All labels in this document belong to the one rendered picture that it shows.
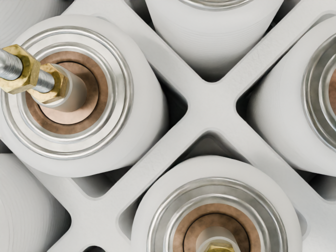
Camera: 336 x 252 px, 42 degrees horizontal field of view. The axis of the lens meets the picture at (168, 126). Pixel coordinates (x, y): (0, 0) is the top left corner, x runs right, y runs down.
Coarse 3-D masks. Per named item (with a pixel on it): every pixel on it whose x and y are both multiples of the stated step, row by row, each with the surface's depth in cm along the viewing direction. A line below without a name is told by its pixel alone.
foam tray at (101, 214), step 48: (96, 0) 32; (144, 0) 38; (288, 0) 36; (144, 48) 32; (288, 48) 33; (192, 96) 31; (240, 96) 36; (0, 144) 39; (192, 144) 38; (240, 144) 31; (96, 192) 34; (144, 192) 41; (288, 192) 31; (96, 240) 31
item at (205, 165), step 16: (192, 160) 25; (208, 160) 25; (224, 160) 25; (176, 176) 24; (192, 176) 24; (208, 176) 24; (224, 176) 24; (240, 176) 24; (256, 176) 24; (160, 192) 24; (272, 192) 24; (144, 208) 24; (288, 208) 24; (144, 224) 24; (288, 224) 24; (144, 240) 24; (288, 240) 24
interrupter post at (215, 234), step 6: (210, 228) 23; (216, 228) 23; (222, 228) 23; (204, 234) 22; (210, 234) 22; (216, 234) 21; (222, 234) 22; (228, 234) 22; (198, 240) 23; (204, 240) 21; (210, 240) 21; (216, 240) 21; (222, 240) 21; (228, 240) 21; (234, 240) 22; (198, 246) 21; (204, 246) 21; (234, 246) 21
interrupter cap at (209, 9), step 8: (184, 0) 24; (192, 0) 24; (200, 0) 24; (208, 0) 24; (216, 0) 24; (224, 0) 24; (232, 0) 24; (240, 0) 24; (248, 0) 24; (200, 8) 24; (208, 8) 24; (216, 8) 24; (224, 8) 24; (232, 8) 24
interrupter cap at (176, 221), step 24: (192, 192) 24; (216, 192) 24; (240, 192) 24; (168, 216) 24; (192, 216) 24; (216, 216) 24; (240, 216) 24; (264, 216) 23; (168, 240) 24; (192, 240) 24; (240, 240) 24; (264, 240) 23
